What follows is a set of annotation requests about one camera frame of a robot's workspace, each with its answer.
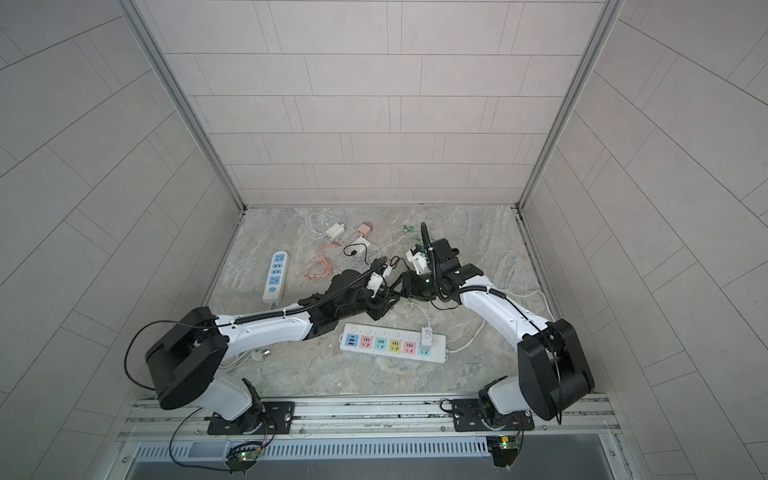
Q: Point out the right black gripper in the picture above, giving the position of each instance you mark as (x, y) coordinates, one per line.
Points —
(410, 288)

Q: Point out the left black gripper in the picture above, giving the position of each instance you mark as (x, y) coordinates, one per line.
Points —
(380, 303)

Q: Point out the green charger adapter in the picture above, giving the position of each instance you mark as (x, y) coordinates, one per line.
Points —
(375, 284)

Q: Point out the white multicolour socket power strip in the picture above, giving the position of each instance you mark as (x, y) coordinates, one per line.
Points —
(392, 342)

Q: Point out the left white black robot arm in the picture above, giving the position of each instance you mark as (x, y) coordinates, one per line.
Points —
(184, 363)

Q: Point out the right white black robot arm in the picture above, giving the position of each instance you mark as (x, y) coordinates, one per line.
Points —
(553, 372)

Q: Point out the white charger adapter far left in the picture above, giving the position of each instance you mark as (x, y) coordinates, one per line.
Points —
(335, 231)

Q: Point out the pink charger adapter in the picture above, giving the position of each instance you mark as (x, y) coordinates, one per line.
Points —
(365, 229)

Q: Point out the white blue socket power strip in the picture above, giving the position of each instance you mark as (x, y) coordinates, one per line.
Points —
(276, 274)

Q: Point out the right green circuit board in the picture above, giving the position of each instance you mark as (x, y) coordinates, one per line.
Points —
(503, 450)

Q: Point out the green circuit board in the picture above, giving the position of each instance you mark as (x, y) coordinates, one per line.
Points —
(242, 457)
(503, 450)

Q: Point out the left green circuit board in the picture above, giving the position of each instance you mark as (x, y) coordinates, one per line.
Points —
(242, 457)

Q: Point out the white charger with black cable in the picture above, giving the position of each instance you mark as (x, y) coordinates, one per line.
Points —
(362, 249)

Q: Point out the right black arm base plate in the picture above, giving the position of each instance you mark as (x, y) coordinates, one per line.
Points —
(468, 416)

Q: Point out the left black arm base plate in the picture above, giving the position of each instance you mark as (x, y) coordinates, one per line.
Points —
(265, 419)

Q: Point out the aluminium mounting rail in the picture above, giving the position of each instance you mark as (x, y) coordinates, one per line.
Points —
(379, 416)

